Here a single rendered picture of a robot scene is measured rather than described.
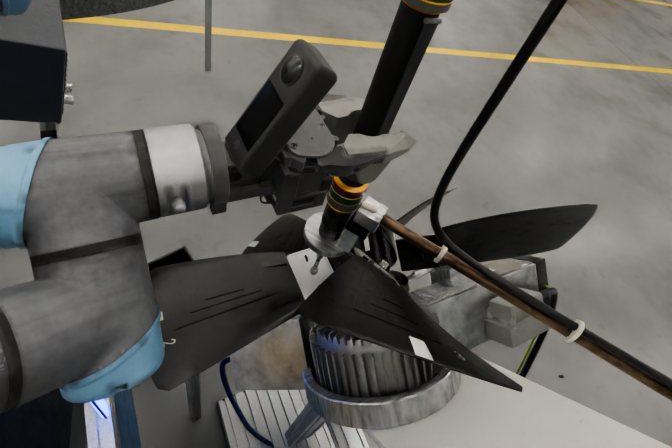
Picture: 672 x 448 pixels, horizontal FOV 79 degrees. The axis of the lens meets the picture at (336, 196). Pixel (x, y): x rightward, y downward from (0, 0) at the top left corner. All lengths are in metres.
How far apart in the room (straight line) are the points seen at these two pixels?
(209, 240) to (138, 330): 1.75
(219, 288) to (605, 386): 2.19
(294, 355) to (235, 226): 1.43
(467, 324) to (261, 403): 1.06
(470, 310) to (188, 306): 0.50
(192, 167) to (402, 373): 0.47
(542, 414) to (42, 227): 0.63
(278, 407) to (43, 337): 1.46
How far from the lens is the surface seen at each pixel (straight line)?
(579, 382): 2.48
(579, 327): 0.54
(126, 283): 0.34
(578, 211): 0.66
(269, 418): 1.72
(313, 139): 0.38
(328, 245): 0.56
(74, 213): 0.34
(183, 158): 0.34
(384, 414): 0.67
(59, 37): 1.01
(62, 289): 0.34
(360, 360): 0.67
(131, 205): 0.35
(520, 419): 0.69
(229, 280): 0.66
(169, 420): 1.80
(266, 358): 0.80
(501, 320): 0.85
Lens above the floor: 1.76
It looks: 48 degrees down
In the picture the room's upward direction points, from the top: 21 degrees clockwise
